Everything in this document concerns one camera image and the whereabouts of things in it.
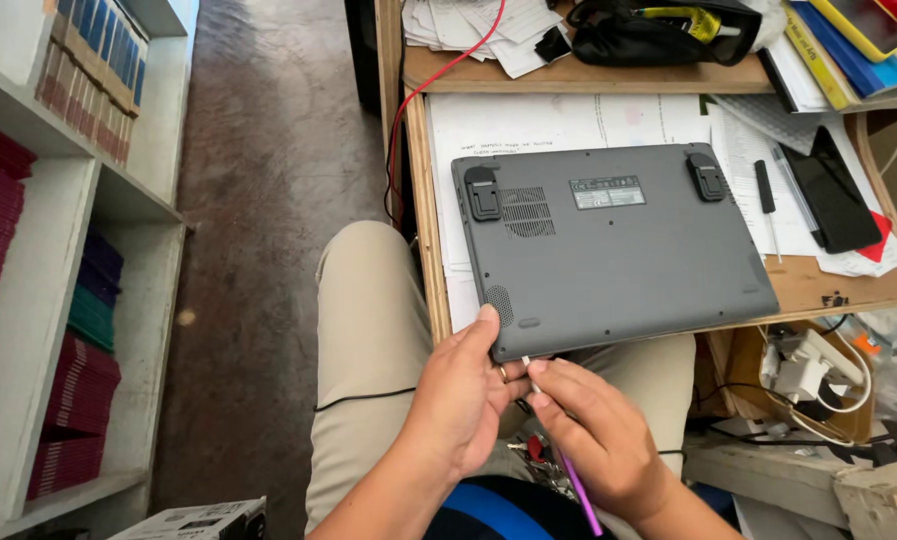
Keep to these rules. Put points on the small black card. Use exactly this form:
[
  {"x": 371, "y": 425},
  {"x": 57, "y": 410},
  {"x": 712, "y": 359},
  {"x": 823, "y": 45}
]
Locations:
[{"x": 553, "y": 45}]

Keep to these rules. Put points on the black smartphone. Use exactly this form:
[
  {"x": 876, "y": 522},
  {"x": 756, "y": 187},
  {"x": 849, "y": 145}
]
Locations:
[{"x": 831, "y": 195}]

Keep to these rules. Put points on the phone in yellow case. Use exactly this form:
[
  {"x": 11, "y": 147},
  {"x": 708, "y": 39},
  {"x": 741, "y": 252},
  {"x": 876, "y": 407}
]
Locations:
[{"x": 861, "y": 26}]

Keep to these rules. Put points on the printed cardboard box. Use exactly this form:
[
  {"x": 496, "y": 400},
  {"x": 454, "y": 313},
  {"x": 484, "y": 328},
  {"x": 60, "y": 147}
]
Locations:
[{"x": 193, "y": 521}]

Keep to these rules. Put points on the brown cardboard box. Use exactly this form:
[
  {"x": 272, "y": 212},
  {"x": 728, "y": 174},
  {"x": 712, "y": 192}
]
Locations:
[{"x": 726, "y": 375}]

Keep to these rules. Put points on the person's right hand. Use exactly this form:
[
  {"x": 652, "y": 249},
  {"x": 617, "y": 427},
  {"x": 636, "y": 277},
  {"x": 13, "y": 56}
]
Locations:
[{"x": 613, "y": 450}]

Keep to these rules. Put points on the white stone block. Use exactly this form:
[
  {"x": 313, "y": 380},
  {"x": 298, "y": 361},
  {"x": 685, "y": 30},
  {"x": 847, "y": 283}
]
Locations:
[{"x": 887, "y": 502}]

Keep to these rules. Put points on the clear ballpoint pen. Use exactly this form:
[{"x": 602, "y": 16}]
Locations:
[{"x": 793, "y": 191}]

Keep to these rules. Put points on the wooden desk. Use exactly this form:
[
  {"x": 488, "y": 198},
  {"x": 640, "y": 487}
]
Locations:
[{"x": 808, "y": 289}]

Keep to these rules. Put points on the bunch of keys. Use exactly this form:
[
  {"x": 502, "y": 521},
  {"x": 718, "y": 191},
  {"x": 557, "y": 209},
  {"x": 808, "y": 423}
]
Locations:
[{"x": 542, "y": 461}]

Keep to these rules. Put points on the white shelf with books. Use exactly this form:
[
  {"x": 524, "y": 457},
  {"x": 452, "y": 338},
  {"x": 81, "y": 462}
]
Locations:
[{"x": 58, "y": 262}]

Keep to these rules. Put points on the stack of printed paper sheets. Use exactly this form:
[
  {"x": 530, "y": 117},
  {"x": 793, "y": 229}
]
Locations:
[{"x": 748, "y": 180}]

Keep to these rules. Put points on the pile of white paper slips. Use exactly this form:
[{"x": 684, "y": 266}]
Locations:
[{"x": 486, "y": 26}]

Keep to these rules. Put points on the white power strip with plugs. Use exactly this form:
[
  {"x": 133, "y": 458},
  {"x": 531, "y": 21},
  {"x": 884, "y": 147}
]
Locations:
[{"x": 812, "y": 371}]

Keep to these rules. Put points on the yellow book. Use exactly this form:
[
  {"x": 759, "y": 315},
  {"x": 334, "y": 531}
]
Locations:
[{"x": 816, "y": 56}]

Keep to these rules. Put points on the grey laptop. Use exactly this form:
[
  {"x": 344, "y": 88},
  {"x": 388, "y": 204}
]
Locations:
[{"x": 628, "y": 262}]

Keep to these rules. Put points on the black fabric pouch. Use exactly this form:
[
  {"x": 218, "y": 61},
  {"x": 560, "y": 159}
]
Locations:
[{"x": 643, "y": 37}]

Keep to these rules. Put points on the red paper scrap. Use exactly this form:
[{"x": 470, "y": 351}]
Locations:
[{"x": 877, "y": 240}]

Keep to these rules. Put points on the purple pry tool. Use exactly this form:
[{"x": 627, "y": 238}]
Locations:
[{"x": 583, "y": 499}]

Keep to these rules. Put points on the person's blue black shirt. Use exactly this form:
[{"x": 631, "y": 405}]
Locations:
[{"x": 493, "y": 514}]

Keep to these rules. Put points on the blue folder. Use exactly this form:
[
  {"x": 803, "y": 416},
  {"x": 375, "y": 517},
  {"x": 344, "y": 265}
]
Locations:
[{"x": 880, "y": 75}]

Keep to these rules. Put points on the white textured plastic sheet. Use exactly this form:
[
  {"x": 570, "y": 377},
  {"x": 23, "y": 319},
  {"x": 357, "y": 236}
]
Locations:
[{"x": 775, "y": 120}]

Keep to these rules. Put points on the yellow glue tube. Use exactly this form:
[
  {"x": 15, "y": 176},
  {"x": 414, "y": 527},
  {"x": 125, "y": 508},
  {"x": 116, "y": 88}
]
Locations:
[{"x": 692, "y": 21}]

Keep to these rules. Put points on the person's left hand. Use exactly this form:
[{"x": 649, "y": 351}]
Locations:
[{"x": 452, "y": 405}]

